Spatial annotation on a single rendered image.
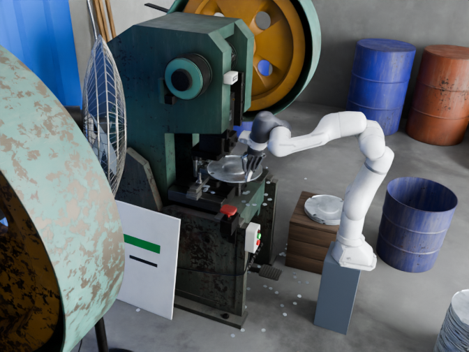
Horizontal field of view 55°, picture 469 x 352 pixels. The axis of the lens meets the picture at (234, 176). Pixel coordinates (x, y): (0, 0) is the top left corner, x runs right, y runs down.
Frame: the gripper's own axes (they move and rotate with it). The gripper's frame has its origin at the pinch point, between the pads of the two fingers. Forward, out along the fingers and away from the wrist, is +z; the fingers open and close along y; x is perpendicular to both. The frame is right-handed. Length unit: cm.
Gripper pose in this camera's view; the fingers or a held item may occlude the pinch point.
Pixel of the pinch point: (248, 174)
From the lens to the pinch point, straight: 222.8
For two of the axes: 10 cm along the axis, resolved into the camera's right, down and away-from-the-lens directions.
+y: 9.0, -1.8, 3.8
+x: -3.9, -7.1, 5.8
